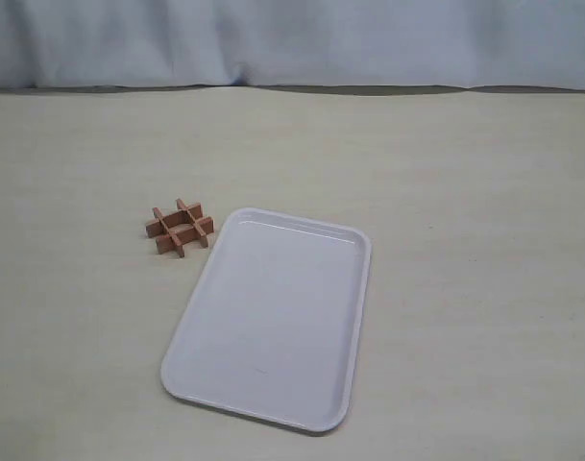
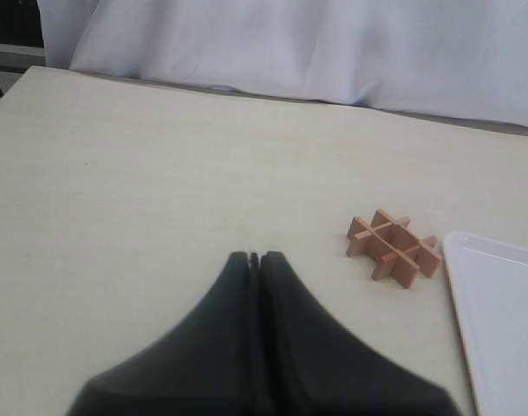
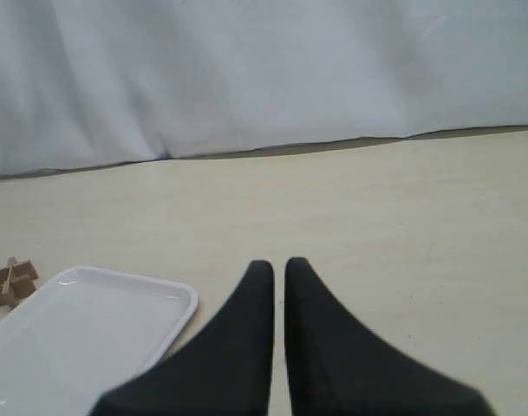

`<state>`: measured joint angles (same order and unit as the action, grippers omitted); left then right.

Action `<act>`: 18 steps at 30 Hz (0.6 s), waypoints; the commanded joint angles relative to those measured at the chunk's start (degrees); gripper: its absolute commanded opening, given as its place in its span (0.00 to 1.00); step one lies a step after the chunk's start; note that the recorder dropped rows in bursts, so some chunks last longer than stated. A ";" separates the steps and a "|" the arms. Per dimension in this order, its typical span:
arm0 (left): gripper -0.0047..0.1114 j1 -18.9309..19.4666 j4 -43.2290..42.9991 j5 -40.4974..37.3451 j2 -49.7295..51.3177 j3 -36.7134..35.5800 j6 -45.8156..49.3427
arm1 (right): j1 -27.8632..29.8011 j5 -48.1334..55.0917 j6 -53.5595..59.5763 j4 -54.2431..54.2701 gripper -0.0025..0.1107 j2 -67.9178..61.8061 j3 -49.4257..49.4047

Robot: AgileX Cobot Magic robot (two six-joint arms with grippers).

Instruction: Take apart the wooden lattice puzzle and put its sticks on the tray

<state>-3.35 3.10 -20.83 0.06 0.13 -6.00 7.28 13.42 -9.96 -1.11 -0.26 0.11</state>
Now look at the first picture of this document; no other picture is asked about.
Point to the wooden notched piece four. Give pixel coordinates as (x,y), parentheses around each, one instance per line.
(196,220)

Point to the wooden notched piece three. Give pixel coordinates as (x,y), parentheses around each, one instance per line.
(161,230)

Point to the wooden notched piece one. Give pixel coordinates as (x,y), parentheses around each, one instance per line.
(188,238)

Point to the wooden notched piece two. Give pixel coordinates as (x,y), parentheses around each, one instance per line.
(190,215)

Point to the white plastic tray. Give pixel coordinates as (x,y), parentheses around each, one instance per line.
(271,330)

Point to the white backdrop cloth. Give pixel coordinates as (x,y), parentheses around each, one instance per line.
(322,43)

